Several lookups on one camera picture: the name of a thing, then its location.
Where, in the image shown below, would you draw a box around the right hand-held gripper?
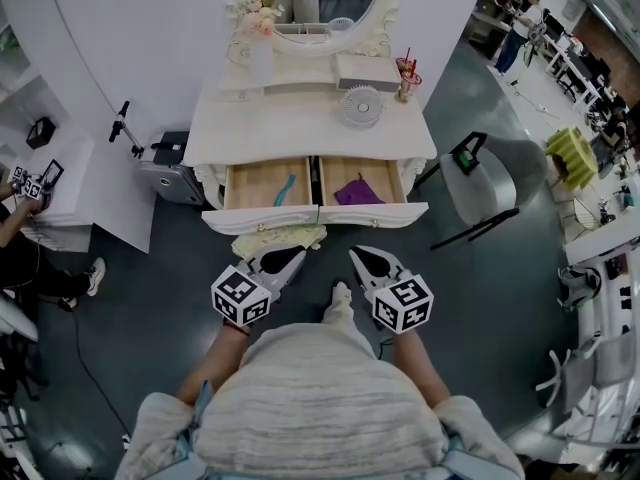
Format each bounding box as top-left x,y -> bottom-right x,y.
348,246 -> 435,337

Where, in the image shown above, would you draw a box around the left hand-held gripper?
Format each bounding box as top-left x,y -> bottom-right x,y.
210,245 -> 307,328

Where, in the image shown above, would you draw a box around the white large drawer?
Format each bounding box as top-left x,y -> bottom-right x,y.
317,155 -> 430,230
200,156 -> 321,237

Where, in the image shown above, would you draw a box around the person's left forearm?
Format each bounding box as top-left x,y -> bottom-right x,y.
175,323 -> 251,407

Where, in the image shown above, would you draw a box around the person's right forearm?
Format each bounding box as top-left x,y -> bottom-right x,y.
391,330 -> 451,407

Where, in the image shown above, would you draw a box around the white dressing table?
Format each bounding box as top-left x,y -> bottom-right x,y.
182,32 -> 440,209

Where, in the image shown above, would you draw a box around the person's beige trousers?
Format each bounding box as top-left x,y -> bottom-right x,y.
321,292 -> 379,357

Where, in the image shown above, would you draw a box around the teal curved plastic tool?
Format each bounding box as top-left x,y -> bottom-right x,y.
272,172 -> 297,208

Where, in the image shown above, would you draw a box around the purple cloth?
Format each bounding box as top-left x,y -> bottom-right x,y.
333,171 -> 386,206

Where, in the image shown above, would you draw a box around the person's striped grey shirt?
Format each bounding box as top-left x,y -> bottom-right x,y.
115,321 -> 524,480

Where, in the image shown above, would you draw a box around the grey upholstered chair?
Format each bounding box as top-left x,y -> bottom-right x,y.
414,131 -> 550,253

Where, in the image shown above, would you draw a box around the white desk fan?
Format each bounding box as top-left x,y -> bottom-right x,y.
335,86 -> 387,129

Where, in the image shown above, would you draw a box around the drink cup with red straw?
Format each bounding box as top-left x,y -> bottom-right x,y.
397,57 -> 425,104
394,46 -> 419,77

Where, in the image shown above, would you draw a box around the white side cabinet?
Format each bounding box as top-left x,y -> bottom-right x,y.
0,75 -> 155,255

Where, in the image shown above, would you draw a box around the white box with grey front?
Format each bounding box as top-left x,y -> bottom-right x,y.
333,53 -> 403,92

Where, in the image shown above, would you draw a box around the white vase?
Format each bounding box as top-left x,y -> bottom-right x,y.
249,40 -> 275,85

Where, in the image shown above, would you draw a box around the grey backpack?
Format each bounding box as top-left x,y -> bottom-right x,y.
557,266 -> 602,313

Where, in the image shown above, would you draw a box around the black grip on metal stand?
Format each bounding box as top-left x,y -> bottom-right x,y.
108,100 -> 147,160

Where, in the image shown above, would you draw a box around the oval white framed mirror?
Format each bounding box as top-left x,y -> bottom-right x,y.
227,0 -> 401,59

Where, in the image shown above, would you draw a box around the white shelving unit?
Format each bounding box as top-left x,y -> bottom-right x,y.
563,220 -> 640,349

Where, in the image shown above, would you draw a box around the yellow-green ribbed stool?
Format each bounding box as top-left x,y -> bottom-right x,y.
543,126 -> 600,190

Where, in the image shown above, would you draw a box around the pink artificial flowers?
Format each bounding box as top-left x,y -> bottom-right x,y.
227,0 -> 287,62

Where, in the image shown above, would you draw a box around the grey chair with white base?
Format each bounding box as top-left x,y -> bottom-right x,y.
535,332 -> 640,409

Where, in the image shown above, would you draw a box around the black lantern box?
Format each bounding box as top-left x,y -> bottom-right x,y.
25,116 -> 58,151

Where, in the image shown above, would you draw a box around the black frame with green part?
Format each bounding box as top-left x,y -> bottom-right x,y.
448,131 -> 488,176

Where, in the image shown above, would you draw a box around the black floor cable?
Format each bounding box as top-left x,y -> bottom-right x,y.
62,300 -> 134,439

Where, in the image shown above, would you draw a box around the black flat picture frame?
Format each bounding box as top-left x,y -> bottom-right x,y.
42,159 -> 65,193

